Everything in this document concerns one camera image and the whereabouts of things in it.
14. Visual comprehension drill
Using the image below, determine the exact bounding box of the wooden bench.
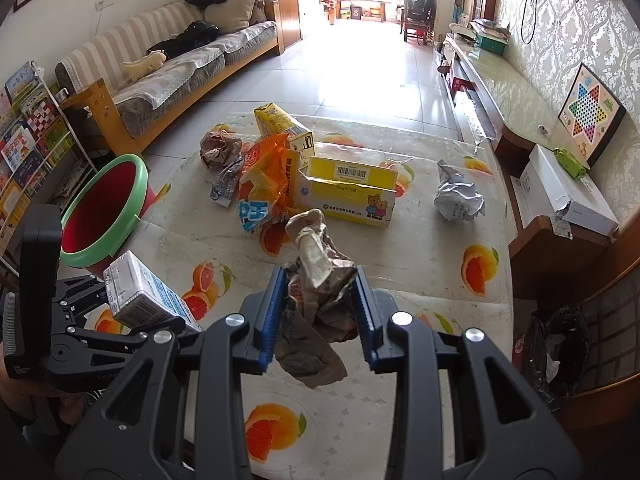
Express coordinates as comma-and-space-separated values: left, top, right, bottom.
334, 0, 387, 23

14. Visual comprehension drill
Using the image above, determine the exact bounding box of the row of children's books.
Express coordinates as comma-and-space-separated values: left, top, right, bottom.
0, 60, 73, 246

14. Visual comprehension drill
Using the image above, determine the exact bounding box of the brown wooden side cabinet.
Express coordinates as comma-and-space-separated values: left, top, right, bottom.
507, 212, 618, 306

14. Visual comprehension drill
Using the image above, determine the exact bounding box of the silver blue candy wrapper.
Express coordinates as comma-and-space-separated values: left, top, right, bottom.
210, 157, 246, 207

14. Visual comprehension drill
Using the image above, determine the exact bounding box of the beige pillow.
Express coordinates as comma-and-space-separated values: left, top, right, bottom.
204, 0, 257, 33

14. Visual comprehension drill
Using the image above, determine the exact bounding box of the small white blue milk carton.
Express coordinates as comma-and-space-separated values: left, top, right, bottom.
103, 250, 203, 333

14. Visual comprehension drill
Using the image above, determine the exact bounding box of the bin with black bag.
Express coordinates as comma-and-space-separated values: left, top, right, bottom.
522, 306, 590, 411

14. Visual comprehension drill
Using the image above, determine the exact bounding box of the orange snack bag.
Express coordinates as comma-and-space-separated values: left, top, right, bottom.
237, 133, 301, 235

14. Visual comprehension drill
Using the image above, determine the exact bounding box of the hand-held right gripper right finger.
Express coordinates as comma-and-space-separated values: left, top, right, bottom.
350, 265, 585, 480

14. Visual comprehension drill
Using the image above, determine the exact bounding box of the silver foil bag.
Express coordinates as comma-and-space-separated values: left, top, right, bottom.
434, 159, 487, 223

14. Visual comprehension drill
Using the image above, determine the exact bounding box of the person's left hand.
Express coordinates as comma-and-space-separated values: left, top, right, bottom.
0, 370, 91, 426

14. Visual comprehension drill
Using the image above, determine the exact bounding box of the yellow medicine box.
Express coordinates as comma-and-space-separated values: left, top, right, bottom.
292, 155, 406, 228

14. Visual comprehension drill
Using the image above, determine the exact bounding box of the long low television cabinet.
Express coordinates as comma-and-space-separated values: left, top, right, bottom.
435, 32, 566, 171

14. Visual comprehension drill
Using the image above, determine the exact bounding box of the wooden sofa with striped cover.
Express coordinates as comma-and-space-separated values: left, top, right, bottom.
54, 0, 286, 156

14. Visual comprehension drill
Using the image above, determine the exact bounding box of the fruit print tablecloth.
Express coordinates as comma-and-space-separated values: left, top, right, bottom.
107, 112, 513, 480

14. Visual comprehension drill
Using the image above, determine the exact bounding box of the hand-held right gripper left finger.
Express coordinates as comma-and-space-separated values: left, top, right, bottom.
55, 266, 291, 480

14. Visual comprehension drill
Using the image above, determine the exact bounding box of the cream plush toy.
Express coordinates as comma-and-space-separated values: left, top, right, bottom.
120, 50, 167, 82

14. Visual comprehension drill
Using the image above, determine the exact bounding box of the stack of papers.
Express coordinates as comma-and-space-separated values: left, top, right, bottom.
467, 17, 511, 38

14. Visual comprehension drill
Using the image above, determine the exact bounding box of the white flat box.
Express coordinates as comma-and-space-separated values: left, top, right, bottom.
518, 144, 621, 237

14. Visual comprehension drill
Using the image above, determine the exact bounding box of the green packet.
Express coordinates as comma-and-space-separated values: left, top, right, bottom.
552, 147, 588, 181

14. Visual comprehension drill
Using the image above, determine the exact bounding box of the red bin with green rim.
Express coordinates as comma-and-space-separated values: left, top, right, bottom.
59, 154, 151, 269

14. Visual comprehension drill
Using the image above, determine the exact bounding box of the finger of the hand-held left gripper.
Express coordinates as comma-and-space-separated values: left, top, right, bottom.
50, 274, 111, 328
75, 317, 203, 357

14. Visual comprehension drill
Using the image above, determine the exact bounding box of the wooden staircase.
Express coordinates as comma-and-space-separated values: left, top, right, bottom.
272, 0, 336, 53

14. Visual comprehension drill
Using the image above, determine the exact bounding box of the wooden lattice partition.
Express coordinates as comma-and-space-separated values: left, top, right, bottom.
565, 240, 640, 441

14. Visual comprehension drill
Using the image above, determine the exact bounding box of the white wire book rack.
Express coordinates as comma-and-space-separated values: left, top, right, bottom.
0, 60, 98, 281

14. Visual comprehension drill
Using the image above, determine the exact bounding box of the star checkers board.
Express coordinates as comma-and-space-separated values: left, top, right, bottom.
557, 63, 627, 168

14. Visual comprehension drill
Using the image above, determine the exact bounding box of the brown paper ball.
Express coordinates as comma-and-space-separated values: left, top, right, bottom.
199, 129, 243, 171

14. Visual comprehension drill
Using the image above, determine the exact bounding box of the green box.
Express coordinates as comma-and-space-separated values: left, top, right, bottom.
472, 32, 506, 56

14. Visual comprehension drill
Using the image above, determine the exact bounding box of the yellow drink carton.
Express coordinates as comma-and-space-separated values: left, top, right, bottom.
253, 102, 315, 171

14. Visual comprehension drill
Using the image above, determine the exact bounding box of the black garment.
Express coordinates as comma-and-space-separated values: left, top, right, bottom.
146, 20, 220, 59

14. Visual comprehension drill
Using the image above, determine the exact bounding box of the wooden chair with bags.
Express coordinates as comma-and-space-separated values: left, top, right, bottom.
401, 0, 436, 43

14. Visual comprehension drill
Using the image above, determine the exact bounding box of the black television cable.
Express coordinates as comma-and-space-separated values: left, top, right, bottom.
520, 0, 538, 45

